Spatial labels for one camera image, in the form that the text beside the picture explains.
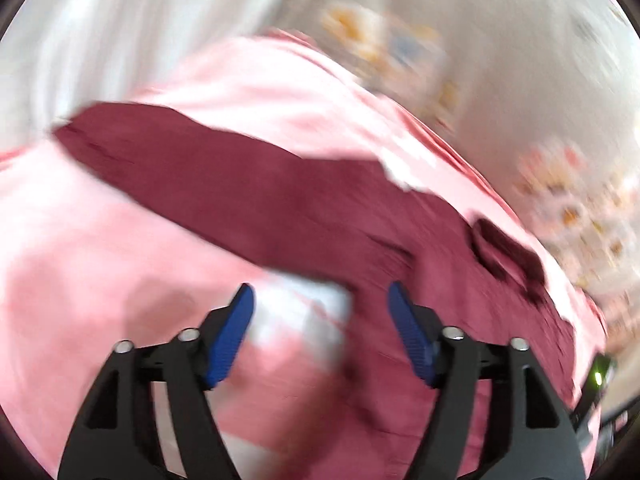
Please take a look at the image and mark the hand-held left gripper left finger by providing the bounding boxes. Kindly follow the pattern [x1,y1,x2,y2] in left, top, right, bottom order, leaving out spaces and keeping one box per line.
[57,282,256,480]

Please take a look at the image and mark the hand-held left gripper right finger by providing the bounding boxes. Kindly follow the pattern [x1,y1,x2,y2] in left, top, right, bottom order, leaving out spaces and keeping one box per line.
[388,281,587,480]

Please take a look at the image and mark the grey floral cloth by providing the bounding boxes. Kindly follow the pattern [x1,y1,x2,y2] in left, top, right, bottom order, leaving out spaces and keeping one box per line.
[240,0,640,311]

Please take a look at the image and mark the pink printed bedsheet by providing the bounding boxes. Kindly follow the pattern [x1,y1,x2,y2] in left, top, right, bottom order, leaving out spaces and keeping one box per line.
[0,30,608,480]

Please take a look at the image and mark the maroon quilted jacket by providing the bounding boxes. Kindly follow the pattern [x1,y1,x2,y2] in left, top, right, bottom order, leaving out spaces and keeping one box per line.
[52,102,581,480]

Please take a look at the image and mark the white satin curtain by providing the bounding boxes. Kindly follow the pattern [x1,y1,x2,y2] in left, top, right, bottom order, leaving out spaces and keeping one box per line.
[0,0,311,151]

